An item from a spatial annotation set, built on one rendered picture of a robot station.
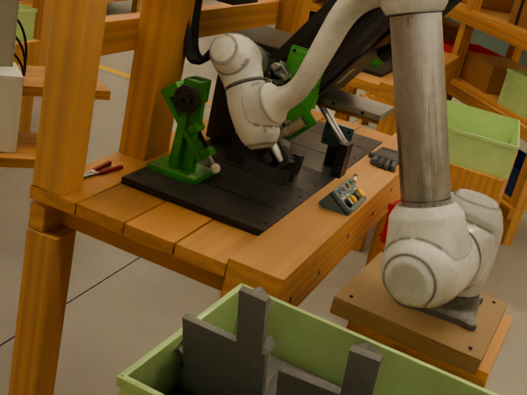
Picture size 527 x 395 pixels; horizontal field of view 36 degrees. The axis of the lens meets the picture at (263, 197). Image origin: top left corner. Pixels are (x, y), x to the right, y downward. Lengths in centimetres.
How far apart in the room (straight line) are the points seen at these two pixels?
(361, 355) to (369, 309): 65
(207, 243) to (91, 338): 127
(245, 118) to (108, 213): 40
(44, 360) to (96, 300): 108
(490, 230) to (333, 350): 46
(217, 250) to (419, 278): 54
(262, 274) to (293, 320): 26
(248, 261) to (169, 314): 152
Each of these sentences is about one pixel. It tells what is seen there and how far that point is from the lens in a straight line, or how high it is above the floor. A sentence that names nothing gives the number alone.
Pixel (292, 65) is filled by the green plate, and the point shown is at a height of 122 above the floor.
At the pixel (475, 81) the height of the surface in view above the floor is 76.
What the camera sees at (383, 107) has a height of 113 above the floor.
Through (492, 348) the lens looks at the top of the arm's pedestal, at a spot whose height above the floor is 85.
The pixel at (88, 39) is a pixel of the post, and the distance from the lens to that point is 192.
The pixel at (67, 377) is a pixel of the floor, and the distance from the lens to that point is 288.
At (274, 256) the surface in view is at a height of 90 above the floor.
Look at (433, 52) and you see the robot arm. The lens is 158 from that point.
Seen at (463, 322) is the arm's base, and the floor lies 90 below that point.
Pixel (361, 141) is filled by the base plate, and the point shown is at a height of 90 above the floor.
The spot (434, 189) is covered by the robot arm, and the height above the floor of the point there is 121.
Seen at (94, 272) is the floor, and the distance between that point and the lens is 352.
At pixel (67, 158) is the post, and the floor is 98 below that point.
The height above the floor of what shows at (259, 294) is 115.
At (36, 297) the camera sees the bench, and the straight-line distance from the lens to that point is 218.
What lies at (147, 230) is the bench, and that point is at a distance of 191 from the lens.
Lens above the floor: 170
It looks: 21 degrees down
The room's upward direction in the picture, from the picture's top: 13 degrees clockwise
